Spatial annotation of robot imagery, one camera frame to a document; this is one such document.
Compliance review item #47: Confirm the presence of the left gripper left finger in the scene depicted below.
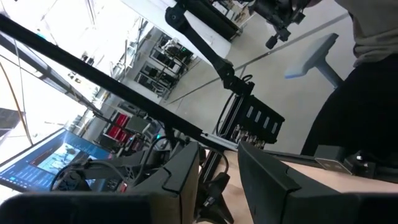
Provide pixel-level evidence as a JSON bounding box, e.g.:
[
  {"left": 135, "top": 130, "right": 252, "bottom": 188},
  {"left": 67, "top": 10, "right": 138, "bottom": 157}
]
[{"left": 0, "top": 142, "right": 200, "bottom": 224}]

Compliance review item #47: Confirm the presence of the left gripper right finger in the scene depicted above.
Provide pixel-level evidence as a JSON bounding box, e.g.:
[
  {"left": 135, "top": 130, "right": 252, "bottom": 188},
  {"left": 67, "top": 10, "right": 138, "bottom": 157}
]
[{"left": 238, "top": 142, "right": 398, "bottom": 224}]

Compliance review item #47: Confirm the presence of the black controller box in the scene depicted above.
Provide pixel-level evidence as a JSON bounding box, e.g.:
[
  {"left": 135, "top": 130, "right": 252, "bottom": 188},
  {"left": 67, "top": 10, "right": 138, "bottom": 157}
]
[{"left": 216, "top": 93, "right": 286, "bottom": 149}]

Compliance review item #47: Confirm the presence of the red parts bin rack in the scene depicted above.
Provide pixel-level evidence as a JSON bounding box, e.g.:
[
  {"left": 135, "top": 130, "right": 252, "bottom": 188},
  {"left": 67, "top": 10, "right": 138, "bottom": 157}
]
[{"left": 107, "top": 111, "right": 137, "bottom": 144}]

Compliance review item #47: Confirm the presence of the person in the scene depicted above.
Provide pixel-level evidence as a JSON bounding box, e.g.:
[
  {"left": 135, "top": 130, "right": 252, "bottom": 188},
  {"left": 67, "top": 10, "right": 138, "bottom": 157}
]
[{"left": 300, "top": 0, "right": 398, "bottom": 162}]

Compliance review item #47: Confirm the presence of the metal shelving rack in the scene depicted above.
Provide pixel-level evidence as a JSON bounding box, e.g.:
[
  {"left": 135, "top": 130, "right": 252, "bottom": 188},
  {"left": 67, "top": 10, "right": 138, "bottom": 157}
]
[{"left": 135, "top": 34, "right": 195, "bottom": 97}]

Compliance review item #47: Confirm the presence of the blue-screen monitor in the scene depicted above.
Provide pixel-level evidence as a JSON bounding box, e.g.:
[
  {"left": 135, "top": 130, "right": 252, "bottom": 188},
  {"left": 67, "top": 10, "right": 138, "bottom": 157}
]
[{"left": 0, "top": 128, "right": 113, "bottom": 192}]

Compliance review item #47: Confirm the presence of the light grey chair armrest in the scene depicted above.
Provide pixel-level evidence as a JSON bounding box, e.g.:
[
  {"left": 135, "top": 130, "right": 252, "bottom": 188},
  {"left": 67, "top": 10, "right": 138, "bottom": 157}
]
[{"left": 284, "top": 32, "right": 345, "bottom": 91}]

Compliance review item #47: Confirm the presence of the dark grey depth camera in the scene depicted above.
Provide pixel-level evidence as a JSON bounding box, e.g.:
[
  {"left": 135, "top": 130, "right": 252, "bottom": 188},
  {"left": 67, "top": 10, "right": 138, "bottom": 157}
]
[{"left": 313, "top": 144, "right": 355, "bottom": 175}]

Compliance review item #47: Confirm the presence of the black aluminium rig frame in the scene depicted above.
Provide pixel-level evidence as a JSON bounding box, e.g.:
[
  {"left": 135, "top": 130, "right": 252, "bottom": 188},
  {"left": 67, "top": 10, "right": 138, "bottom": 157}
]
[{"left": 0, "top": 14, "right": 398, "bottom": 184}]

